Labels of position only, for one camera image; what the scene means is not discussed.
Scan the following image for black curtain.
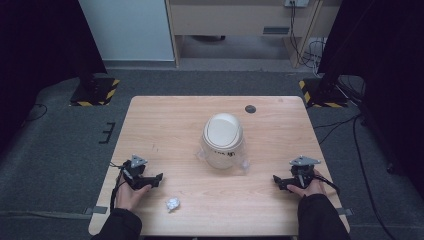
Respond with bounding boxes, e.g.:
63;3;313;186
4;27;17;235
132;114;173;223
317;0;424;201
0;0;108;158

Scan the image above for thin black floor cable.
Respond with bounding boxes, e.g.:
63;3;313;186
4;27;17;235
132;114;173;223
23;102;49;123

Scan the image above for white panel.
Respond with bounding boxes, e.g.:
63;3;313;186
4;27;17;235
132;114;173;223
78;0;176;62

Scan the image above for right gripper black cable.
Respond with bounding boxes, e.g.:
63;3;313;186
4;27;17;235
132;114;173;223
312;173;342;197

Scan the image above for black cables under desk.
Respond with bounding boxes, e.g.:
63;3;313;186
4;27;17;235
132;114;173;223
289;1;328;70

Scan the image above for light wooden desk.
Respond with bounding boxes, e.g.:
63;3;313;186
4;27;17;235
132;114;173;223
165;0;344;69

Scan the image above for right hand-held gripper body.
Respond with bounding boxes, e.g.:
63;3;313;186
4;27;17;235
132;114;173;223
287;155;322;189

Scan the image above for person's right hand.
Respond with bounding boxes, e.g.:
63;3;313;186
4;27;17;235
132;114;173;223
286;169;328;199

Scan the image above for long black floor cable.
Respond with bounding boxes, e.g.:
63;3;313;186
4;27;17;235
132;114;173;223
312;112;399;240

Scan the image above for white paper ball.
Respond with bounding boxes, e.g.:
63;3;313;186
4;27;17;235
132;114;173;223
165;196;182;213

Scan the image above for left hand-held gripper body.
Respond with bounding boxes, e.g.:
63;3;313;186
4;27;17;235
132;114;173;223
121;154;155;191

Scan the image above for person's left hand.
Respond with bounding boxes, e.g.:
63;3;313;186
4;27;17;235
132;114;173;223
114;175;153;212

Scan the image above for grey power strip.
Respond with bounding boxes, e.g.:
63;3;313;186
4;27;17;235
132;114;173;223
283;0;311;9

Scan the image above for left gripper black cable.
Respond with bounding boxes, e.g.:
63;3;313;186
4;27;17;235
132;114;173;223
109;161;128;212

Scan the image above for hazard-striped black stand base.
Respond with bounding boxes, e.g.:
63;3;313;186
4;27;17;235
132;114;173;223
298;78;350;109
68;76;121;108

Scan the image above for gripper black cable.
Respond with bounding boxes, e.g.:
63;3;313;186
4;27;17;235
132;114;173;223
312;173;342;197
109;161;128;212

